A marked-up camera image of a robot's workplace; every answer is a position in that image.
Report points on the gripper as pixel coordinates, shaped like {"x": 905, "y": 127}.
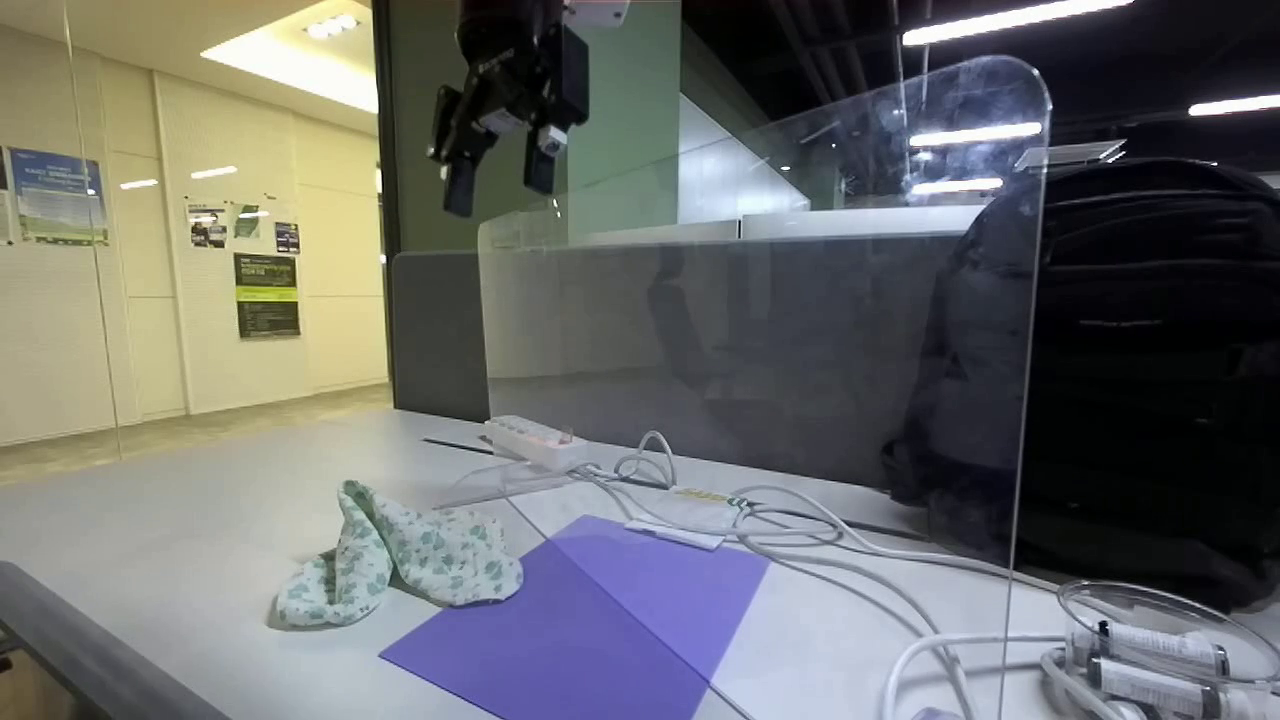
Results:
{"x": 505, "y": 45}

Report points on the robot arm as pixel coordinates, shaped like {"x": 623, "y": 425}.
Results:
{"x": 598, "y": 10}

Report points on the green patterned towel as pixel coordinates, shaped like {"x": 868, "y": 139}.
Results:
{"x": 440, "y": 555}

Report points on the recessed ceiling light panel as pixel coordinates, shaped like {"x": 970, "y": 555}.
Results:
{"x": 310, "y": 55}

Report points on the grey desk partition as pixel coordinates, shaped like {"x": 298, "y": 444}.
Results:
{"x": 440, "y": 330}

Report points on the small dark blue poster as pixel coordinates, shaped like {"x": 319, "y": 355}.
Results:
{"x": 287, "y": 237}

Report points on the small green poster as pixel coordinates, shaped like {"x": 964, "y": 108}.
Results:
{"x": 247, "y": 220}

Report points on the black and green poster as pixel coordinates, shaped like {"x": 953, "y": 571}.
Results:
{"x": 267, "y": 295}

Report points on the white power strip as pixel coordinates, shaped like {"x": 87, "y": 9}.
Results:
{"x": 535, "y": 440}

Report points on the small photo poster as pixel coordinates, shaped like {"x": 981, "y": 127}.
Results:
{"x": 207, "y": 227}

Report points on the clear acrylic screen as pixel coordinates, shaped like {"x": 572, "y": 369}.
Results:
{"x": 800, "y": 330}

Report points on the white flat packet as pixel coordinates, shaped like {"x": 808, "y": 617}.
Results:
{"x": 690, "y": 515}

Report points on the large blue poster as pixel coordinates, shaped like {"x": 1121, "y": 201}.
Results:
{"x": 58, "y": 195}

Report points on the long ceiling light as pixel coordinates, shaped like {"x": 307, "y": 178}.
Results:
{"x": 1010, "y": 18}
{"x": 1235, "y": 105}

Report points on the purple paper sheet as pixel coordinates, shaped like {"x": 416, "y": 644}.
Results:
{"x": 590, "y": 625}

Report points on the black backpack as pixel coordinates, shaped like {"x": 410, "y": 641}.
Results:
{"x": 1150, "y": 380}

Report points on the clear round container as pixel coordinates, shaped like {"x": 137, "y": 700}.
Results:
{"x": 1170, "y": 610}

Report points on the white tube with black cap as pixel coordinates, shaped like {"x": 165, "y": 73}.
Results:
{"x": 1150, "y": 690}
{"x": 1150, "y": 645}

